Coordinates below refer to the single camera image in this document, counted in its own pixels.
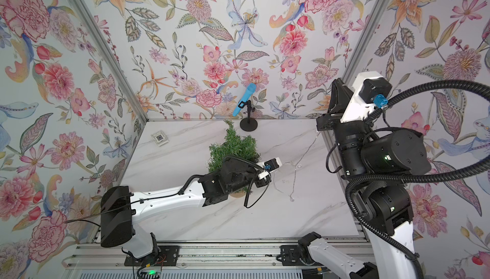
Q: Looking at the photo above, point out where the aluminium corner frame post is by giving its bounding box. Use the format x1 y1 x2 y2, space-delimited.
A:
69 0 149 125
342 0 390 85

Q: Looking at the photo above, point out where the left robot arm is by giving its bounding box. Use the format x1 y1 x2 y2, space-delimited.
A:
99 155 282 266

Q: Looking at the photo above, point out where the black microphone stand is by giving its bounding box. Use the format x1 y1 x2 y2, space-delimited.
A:
240 100 258 132

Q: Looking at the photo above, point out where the aluminium corner frame post right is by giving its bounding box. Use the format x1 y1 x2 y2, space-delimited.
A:
342 0 390 85

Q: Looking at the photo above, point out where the clear string light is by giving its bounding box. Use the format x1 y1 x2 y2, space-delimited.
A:
272 131 320 202

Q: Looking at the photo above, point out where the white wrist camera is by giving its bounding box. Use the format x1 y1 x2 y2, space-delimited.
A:
256 157 283 180
340 71 393 123

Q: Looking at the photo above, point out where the aluminium corner frame post left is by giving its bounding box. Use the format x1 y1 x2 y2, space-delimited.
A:
69 0 149 125

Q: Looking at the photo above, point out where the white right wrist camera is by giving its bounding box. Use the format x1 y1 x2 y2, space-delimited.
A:
340 71 393 123

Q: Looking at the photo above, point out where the white battery box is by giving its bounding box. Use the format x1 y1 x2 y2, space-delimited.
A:
151 131 169 146

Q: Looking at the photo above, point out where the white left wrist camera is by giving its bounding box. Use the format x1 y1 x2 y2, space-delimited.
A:
256 157 283 180

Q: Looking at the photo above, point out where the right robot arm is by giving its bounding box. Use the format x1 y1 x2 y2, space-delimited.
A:
296 77 489 278

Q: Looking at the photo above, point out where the small green christmas tree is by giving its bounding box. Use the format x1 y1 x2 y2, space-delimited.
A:
207 120 260 173

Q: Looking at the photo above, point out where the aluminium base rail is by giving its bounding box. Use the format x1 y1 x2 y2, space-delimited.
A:
63 238 372 279

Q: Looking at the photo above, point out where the wooden tree base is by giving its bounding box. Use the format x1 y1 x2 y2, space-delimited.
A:
230 188 247 198

